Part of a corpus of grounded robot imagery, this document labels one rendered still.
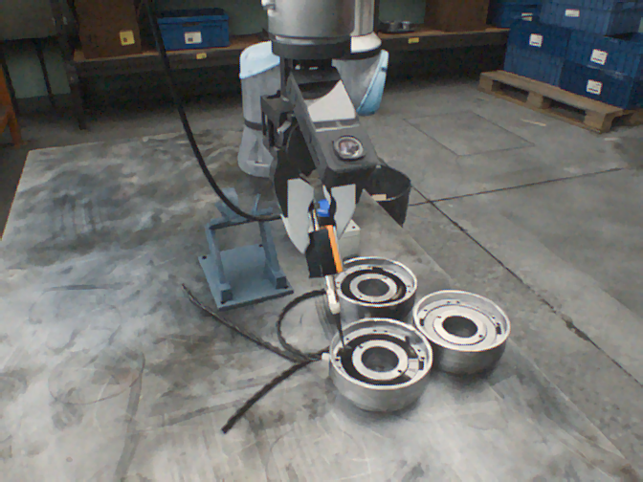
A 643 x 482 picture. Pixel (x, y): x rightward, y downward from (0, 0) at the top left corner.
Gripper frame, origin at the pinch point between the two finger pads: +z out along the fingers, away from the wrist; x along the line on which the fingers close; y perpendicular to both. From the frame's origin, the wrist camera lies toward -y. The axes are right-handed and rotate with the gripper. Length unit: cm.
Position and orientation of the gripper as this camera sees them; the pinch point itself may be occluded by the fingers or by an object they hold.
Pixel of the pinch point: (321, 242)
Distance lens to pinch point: 55.3
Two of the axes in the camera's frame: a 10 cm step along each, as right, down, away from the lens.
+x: -9.2, 2.0, -3.3
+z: 0.0, 8.5, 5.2
